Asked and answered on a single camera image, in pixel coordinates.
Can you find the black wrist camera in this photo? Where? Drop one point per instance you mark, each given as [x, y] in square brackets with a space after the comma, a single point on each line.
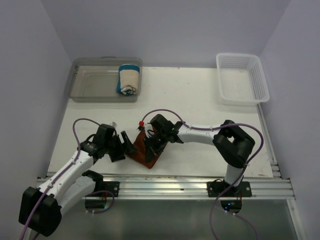
[161, 124]
[104, 135]

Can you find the grey translucent plastic bin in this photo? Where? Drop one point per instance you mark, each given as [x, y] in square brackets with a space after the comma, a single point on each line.
[96, 80]

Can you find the rust orange towel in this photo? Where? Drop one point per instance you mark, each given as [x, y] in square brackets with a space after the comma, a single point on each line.
[140, 155]

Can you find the white plastic mesh basket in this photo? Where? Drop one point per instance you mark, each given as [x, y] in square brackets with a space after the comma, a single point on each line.
[241, 79]

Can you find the aluminium extrusion rail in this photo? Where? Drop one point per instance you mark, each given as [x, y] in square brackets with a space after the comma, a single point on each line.
[153, 187]

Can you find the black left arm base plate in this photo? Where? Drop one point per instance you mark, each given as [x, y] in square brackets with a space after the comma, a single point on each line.
[111, 186]

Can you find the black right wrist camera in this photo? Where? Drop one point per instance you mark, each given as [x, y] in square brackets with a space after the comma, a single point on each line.
[161, 124]

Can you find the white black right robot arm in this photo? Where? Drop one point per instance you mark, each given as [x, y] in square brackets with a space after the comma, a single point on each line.
[233, 143]

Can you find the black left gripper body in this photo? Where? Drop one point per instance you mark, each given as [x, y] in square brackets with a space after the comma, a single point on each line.
[115, 148]

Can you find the blue beige Doraemon towel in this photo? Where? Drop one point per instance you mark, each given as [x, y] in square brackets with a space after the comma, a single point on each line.
[128, 79]

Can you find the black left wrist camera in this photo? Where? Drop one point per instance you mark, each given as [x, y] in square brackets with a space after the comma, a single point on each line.
[104, 135]

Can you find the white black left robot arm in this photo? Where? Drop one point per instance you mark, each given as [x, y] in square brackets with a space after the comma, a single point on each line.
[43, 207]

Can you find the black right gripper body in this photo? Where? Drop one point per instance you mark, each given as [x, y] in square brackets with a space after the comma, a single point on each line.
[155, 143]

